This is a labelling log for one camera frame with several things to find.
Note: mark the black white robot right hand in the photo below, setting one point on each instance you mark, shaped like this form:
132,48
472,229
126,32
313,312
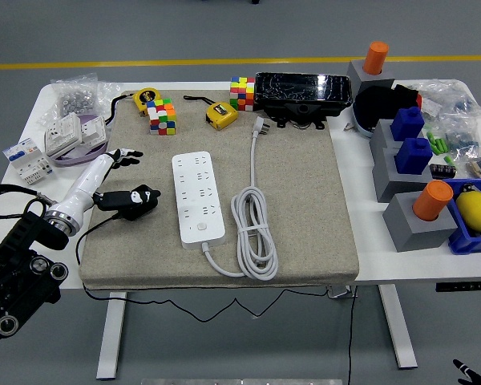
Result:
471,379

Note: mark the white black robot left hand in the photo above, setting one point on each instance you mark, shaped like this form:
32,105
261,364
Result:
84,184

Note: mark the black power adapter plug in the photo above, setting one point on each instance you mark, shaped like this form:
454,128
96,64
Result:
144,210

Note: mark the white power strip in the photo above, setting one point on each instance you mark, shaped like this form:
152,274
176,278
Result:
196,208

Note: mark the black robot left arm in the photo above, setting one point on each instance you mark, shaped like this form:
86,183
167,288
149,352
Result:
24,260

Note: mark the purple band loop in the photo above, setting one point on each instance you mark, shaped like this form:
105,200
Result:
80,158

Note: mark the white blue circuit breaker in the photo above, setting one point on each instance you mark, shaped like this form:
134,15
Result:
24,158

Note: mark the clear bag of metal nuts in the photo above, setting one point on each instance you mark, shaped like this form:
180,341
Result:
74,100

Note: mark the white table leg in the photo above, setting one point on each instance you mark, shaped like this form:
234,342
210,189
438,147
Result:
398,329
111,337

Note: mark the black table control panel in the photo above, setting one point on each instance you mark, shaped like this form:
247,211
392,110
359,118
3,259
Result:
465,286

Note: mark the colourful puzzle cube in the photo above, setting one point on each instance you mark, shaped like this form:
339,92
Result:
162,118
242,94

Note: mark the yellow round tape measure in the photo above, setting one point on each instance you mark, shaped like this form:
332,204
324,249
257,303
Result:
146,96

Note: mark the blue plastic bin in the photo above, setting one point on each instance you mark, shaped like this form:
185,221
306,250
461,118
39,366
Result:
465,242

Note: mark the white table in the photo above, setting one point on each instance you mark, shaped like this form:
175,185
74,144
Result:
385,264

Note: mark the yellow boxy tape measure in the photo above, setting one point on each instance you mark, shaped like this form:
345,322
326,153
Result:
220,115

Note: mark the grey block with hole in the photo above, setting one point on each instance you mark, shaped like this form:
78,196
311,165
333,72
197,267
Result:
358,78
397,184
381,138
417,234

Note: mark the yellow lemon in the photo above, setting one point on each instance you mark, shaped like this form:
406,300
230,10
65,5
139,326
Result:
477,210

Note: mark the orange plastic cylinder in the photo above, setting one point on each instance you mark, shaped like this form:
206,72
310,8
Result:
433,200
376,58

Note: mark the small black white toy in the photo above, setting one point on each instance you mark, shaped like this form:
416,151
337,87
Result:
469,187

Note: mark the black component strip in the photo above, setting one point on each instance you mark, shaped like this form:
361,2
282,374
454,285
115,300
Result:
443,171

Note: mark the single green plastic piece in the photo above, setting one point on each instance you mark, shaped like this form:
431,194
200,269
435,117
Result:
449,160

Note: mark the grey-brown mat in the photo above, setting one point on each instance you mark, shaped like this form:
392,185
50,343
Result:
304,200

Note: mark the blue stepped plastic block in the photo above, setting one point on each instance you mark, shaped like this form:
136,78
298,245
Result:
413,157
407,124

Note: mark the black device with glossy screen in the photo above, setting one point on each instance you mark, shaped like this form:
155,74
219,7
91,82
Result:
300,90

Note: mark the pile of green plastic pieces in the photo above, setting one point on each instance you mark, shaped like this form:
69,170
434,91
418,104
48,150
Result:
437,144

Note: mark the clear bag of blue parts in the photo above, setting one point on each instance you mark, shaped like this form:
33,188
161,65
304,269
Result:
463,138

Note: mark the small metal clip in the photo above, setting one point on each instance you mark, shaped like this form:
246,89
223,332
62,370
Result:
348,127

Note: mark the white round bowl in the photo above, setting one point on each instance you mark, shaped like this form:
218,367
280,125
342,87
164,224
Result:
360,127

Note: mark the large clear plastic bag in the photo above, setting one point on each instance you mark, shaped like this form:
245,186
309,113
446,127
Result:
449,98

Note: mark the black cap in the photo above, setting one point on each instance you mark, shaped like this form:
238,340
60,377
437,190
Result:
378,106

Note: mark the white wall socket panel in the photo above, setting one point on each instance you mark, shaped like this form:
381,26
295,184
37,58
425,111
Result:
93,129
62,134

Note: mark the metal under-table bracket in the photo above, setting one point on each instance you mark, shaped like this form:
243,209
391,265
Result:
338,292

